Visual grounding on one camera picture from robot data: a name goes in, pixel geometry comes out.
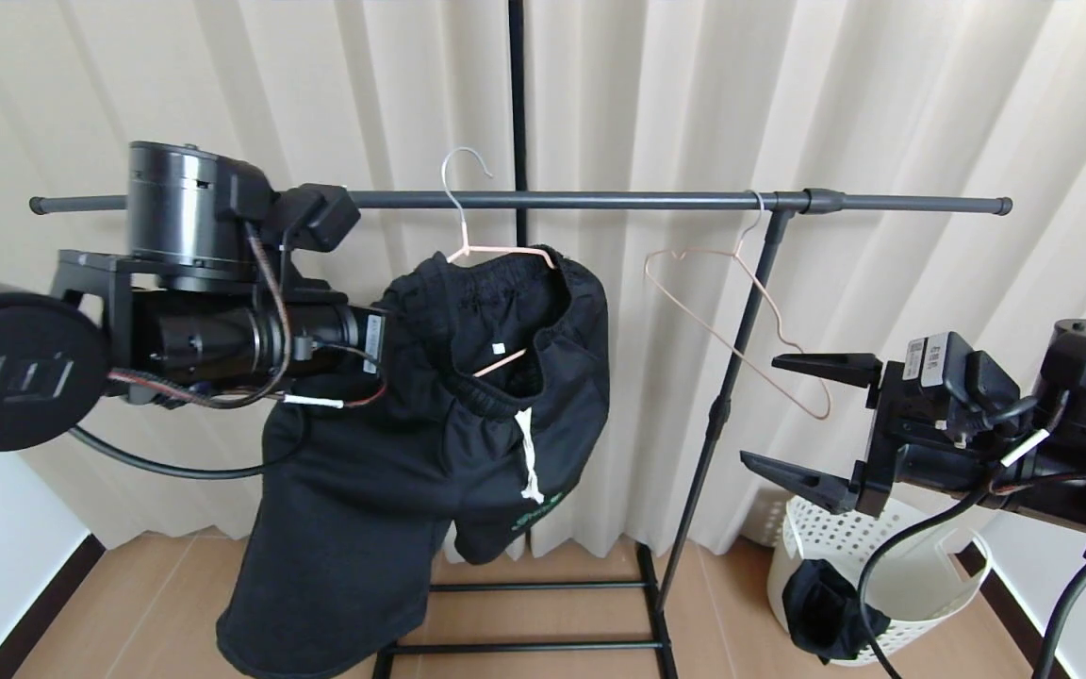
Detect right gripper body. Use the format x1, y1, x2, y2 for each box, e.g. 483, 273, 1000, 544
849, 361, 1001, 520

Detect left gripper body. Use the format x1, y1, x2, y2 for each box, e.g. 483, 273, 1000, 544
301, 302, 390, 380

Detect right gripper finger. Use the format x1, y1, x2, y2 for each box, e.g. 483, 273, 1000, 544
739, 450, 862, 517
770, 352, 884, 389

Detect pink clothes hanger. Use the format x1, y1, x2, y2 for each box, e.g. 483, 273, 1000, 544
440, 147, 559, 379
643, 191, 832, 422

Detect black shorts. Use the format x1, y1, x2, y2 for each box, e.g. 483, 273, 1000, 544
215, 246, 613, 679

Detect white laundry basket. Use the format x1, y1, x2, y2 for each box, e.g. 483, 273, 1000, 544
766, 494, 993, 669

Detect black clothes rack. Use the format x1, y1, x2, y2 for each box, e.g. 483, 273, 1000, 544
29, 188, 1014, 679

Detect black garment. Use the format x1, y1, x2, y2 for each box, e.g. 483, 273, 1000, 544
781, 557, 892, 664

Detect white curtain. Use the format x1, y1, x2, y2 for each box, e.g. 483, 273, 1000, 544
0, 0, 518, 559
524, 0, 1086, 561

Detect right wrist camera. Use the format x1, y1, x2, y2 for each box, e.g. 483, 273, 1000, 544
900, 331, 1023, 437

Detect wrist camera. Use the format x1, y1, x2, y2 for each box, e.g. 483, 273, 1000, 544
900, 331, 1023, 437
263, 183, 363, 256

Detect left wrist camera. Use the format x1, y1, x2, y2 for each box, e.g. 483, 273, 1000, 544
263, 183, 363, 256

